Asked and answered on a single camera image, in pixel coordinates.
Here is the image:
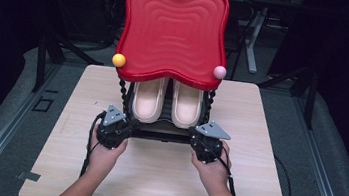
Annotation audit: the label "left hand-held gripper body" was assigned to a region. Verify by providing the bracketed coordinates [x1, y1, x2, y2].
[94, 102, 136, 153]

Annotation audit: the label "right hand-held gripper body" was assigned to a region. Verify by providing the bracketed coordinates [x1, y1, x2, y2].
[187, 117, 234, 168]

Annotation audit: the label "cream clog shoe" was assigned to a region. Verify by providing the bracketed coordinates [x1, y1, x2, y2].
[167, 79, 206, 131]
[129, 73, 170, 127]

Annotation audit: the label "red and black shoe rack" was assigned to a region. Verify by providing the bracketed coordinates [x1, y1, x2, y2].
[103, 0, 237, 149]

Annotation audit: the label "person's right hand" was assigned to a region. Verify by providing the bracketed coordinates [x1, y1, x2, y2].
[186, 136, 236, 195]

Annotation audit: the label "person's left hand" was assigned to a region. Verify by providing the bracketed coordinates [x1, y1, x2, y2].
[84, 130, 131, 182]

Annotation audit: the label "black floor socket plate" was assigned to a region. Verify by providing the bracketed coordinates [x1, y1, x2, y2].
[31, 95, 56, 114]

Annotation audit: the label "grey table clamp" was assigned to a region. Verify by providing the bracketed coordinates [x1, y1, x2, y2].
[16, 168, 42, 183]

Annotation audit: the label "black metal stand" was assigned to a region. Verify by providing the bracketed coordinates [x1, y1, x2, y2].
[31, 0, 112, 102]
[253, 59, 321, 131]

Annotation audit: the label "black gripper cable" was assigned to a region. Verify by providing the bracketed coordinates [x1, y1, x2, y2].
[189, 135, 245, 196]
[78, 108, 108, 181]

